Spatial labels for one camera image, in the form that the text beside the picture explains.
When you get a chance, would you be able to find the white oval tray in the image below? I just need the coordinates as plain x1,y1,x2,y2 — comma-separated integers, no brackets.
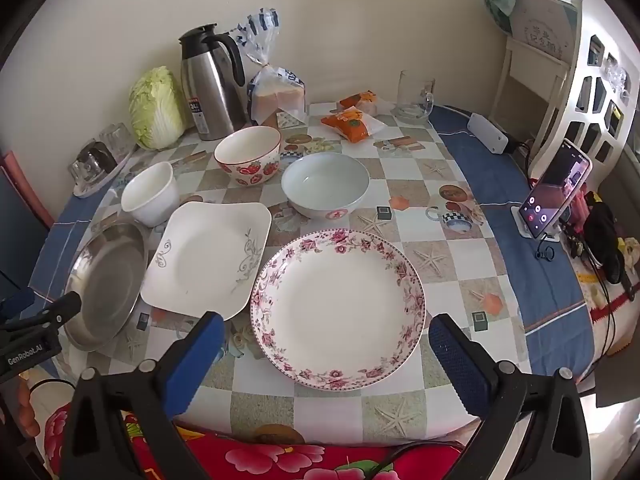
72,132,138,199

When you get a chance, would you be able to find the dark brown glass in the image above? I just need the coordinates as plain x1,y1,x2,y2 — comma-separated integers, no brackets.
82,141,117,171

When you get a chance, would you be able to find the square white plate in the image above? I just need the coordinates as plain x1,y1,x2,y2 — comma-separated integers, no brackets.
140,201,273,322

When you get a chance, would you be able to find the stainless steel thermos jug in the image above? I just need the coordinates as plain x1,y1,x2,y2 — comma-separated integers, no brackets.
179,23,247,142

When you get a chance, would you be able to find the white lattice chair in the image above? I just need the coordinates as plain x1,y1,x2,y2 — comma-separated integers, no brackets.
527,0,640,181

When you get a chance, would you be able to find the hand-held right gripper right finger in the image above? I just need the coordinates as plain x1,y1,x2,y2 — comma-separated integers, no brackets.
428,313,596,480

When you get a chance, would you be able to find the checkered printed tablecloth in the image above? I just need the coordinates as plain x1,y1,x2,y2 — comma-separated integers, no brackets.
60,102,532,442

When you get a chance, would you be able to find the round floral plate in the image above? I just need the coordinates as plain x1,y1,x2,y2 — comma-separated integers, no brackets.
250,228,427,392

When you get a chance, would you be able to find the strawberry print bowl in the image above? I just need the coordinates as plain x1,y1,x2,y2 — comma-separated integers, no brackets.
214,126,282,187

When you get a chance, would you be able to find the smartphone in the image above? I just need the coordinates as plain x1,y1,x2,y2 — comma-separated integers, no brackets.
518,138,594,241

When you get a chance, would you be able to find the bagged sliced bread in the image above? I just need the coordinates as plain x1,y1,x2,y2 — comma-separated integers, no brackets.
235,7,307,128

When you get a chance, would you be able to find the black cable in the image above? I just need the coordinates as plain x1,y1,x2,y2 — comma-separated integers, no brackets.
587,260,618,358

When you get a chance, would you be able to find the pale blue bowl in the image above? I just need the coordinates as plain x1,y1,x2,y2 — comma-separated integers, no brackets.
281,152,371,220

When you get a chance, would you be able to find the teal cloth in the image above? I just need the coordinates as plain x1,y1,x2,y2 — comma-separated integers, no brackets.
484,0,522,35

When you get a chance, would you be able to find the small white bowl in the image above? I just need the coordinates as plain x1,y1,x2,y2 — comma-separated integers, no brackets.
121,161,180,227

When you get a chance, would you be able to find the grey printed box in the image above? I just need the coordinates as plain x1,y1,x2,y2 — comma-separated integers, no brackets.
510,0,582,61

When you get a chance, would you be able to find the clear drinking glass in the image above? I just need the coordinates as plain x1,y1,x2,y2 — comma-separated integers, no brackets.
68,157,101,191
100,122,134,159

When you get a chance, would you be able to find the black bag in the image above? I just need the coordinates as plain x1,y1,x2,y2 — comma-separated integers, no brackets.
582,202,627,287

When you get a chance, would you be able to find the dark blue furniture panel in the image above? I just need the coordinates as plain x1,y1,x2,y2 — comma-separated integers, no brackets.
0,150,57,273

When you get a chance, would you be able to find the stainless steel basin plate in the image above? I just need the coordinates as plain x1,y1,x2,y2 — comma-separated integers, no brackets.
62,222,151,352

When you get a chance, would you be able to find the napa cabbage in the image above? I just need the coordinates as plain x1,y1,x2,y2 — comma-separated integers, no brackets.
128,66,186,151

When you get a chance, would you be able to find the yellow red crocheted cloth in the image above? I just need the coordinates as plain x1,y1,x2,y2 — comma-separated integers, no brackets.
575,240,640,323

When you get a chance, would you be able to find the glass mug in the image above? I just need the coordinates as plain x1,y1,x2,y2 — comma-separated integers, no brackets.
391,70,436,121

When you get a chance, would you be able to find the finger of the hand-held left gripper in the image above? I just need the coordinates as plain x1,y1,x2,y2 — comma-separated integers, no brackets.
0,287,37,325
37,291,82,330

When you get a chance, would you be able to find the orange snack packet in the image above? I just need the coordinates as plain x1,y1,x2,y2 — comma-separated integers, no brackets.
336,90,393,117
320,108,387,144

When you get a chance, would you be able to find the white phone stand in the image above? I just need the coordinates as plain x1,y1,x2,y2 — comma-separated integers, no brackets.
510,204,562,245

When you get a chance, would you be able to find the red floral blanket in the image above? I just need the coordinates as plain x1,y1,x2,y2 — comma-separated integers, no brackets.
42,400,468,480

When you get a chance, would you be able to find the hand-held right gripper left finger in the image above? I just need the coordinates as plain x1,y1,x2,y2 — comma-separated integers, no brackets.
59,311,227,480

